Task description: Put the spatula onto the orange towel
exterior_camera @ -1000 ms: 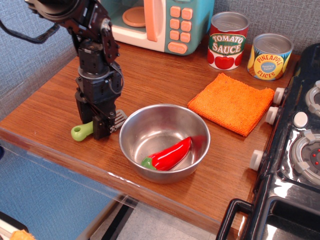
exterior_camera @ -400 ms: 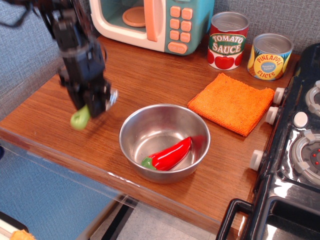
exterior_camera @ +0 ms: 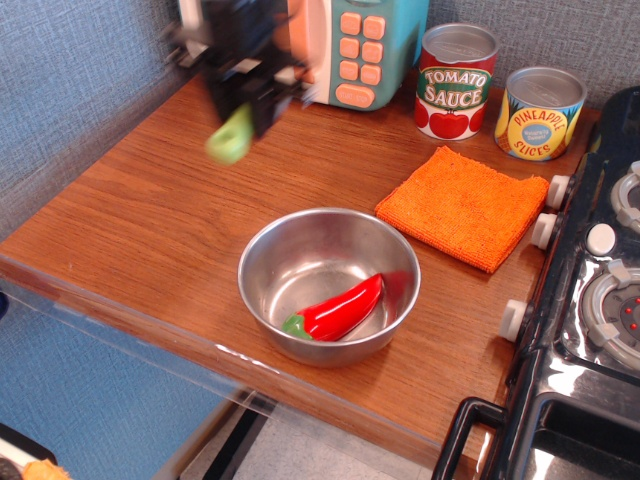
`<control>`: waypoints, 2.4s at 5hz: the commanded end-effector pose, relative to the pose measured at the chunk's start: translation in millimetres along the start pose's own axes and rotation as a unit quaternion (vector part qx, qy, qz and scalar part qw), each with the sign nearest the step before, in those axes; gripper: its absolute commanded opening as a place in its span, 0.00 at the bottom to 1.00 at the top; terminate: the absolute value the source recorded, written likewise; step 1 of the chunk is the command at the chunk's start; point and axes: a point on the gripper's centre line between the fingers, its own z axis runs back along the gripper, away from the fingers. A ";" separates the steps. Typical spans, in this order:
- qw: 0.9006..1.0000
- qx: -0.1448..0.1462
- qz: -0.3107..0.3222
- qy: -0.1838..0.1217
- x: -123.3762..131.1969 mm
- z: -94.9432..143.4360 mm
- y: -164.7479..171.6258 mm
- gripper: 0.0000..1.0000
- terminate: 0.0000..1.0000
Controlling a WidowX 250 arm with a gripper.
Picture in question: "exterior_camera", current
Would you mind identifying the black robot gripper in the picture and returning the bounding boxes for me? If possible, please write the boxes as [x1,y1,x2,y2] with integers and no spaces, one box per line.
[167,1,313,138]

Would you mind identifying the green handled grey spatula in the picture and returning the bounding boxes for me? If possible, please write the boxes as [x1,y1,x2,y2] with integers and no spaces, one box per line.
[203,82,322,167]

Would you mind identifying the orange folded cloth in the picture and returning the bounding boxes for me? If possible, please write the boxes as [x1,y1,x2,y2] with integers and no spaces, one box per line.
[374,146,549,274]

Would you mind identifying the white stove knob top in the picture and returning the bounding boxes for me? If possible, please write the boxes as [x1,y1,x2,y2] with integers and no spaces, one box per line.
[546,175,571,210]

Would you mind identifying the white stove knob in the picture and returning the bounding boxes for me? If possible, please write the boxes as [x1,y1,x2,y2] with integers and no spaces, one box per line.
[531,213,557,250]
[499,299,528,343]
[546,175,571,210]

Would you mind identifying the teal toy microwave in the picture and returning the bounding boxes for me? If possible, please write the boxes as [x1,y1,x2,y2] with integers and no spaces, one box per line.
[178,0,431,112]

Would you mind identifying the steel mixing bowl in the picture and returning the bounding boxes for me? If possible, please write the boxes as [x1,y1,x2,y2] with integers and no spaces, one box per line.
[238,208,421,367]

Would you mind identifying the tomato sauce can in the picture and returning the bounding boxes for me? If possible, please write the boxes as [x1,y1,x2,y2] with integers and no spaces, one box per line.
[414,23,499,141]

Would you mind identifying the red toy chili pepper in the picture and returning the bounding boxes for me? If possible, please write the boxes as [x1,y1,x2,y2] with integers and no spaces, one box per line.
[282,274,384,342]

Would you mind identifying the pineapple slices can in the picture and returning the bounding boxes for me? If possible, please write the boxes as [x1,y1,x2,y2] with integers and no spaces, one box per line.
[494,66,587,162]

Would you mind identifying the white stove knob middle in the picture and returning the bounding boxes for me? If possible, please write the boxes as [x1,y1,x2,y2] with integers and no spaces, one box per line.
[531,213,557,250]

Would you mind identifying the white stove knob bottom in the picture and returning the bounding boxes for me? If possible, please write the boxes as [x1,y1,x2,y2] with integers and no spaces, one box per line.
[499,299,528,343]

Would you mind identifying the orange plush object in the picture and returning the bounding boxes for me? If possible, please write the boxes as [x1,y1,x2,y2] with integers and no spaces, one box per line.
[22,459,71,480]

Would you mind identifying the black toy stove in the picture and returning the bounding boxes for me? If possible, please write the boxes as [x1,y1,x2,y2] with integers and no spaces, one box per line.
[431,85,640,480]

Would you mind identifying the black oven door handle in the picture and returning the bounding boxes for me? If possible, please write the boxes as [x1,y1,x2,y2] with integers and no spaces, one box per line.
[432,397,507,480]

